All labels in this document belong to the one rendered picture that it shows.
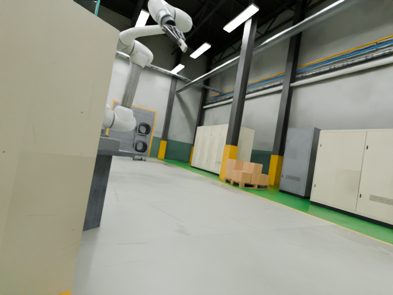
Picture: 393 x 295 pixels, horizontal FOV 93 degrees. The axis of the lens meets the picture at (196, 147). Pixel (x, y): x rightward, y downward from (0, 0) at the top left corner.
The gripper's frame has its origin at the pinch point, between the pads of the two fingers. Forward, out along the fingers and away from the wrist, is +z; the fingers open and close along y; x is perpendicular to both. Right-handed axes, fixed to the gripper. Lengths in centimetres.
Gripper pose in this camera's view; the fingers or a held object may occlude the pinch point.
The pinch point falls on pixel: (182, 45)
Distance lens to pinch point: 111.3
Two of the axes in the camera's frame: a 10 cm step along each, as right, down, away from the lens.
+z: 4.5, 8.2, -3.6
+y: -7.6, 1.3, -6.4
